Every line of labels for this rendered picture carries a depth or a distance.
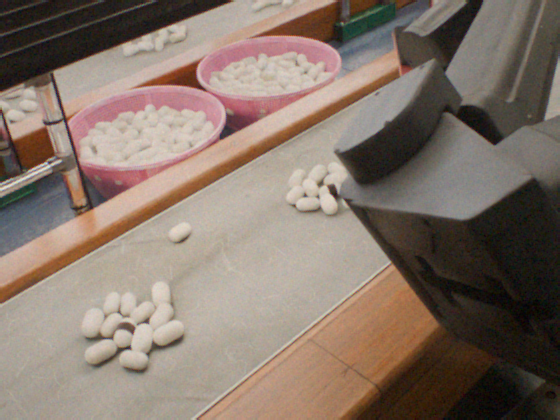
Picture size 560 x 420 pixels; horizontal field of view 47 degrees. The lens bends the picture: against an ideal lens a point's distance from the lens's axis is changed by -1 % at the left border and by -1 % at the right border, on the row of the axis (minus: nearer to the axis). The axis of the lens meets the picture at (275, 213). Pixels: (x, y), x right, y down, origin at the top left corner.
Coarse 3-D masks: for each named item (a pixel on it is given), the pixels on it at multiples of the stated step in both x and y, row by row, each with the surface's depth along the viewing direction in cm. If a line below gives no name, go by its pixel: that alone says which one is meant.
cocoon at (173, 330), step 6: (168, 324) 70; (174, 324) 70; (180, 324) 70; (156, 330) 70; (162, 330) 70; (168, 330) 70; (174, 330) 70; (180, 330) 70; (156, 336) 69; (162, 336) 69; (168, 336) 69; (174, 336) 70; (180, 336) 71; (156, 342) 70; (162, 342) 69; (168, 342) 70
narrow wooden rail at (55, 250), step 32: (384, 64) 117; (320, 96) 109; (352, 96) 110; (256, 128) 102; (288, 128) 102; (192, 160) 96; (224, 160) 95; (128, 192) 90; (160, 192) 90; (192, 192) 93; (64, 224) 85; (96, 224) 85; (128, 224) 87; (32, 256) 80; (64, 256) 81; (0, 288) 76
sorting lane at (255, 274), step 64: (320, 128) 105; (256, 192) 92; (128, 256) 83; (192, 256) 82; (256, 256) 81; (320, 256) 80; (384, 256) 79; (0, 320) 75; (64, 320) 75; (192, 320) 73; (256, 320) 72; (320, 320) 72; (0, 384) 68; (64, 384) 67; (128, 384) 66; (192, 384) 66
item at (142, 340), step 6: (144, 324) 70; (138, 330) 70; (144, 330) 70; (150, 330) 70; (138, 336) 69; (144, 336) 69; (150, 336) 70; (132, 342) 69; (138, 342) 68; (144, 342) 68; (150, 342) 69; (132, 348) 69; (138, 348) 68; (144, 348) 68; (150, 348) 69
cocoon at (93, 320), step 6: (90, 312) 72; (96, 312) 72; (84, 318) 72; (90, 318) 72; (96, 318) 72; (102, 318) 73; (84, 324) 71; (90, 324) 71; (96, 324) 71; (84, 330) 71; (90, 330) 71; (96, 330) 71; (90, 336) 71
